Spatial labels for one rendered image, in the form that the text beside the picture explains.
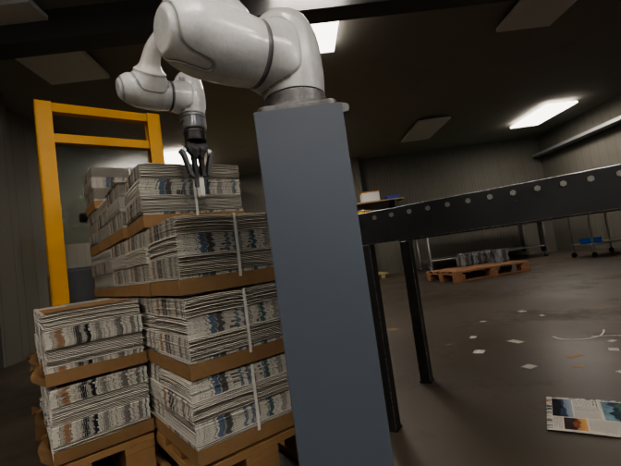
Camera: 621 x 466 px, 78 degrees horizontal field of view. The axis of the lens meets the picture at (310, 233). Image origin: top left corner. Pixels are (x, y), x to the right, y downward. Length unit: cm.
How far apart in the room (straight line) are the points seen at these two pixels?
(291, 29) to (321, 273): 56
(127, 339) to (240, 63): 101
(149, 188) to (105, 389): 68
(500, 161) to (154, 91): 994
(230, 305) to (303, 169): 50
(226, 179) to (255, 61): 70
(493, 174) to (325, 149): 988
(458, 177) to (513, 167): 141
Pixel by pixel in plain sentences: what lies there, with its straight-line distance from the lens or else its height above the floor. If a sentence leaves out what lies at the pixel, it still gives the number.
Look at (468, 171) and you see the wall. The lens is 1042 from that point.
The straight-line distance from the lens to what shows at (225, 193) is 151.
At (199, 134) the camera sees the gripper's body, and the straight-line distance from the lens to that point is 143.
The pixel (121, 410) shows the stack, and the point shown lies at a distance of 154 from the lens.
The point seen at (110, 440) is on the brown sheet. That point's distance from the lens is 155.
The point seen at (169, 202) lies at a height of 92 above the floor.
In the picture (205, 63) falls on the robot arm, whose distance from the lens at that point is 88.
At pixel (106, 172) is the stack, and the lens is 234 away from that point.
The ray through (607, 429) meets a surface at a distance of 163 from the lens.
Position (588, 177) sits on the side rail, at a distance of 133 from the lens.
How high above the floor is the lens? 66
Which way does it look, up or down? 4 degrees up
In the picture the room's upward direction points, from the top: 8 degrees counter-clockwise
